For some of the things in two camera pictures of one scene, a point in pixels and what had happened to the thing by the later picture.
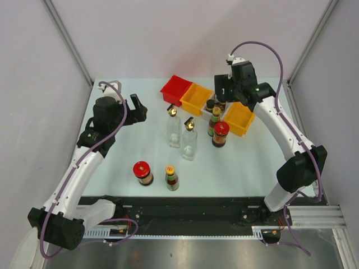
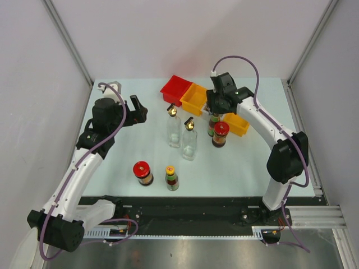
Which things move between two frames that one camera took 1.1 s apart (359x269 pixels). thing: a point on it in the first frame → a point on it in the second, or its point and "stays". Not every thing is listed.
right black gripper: x=221 y=82 → x=211 y=95
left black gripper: x=137 y=115 stays
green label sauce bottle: x=215 y=118 stays
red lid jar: x=141 y=170 stays
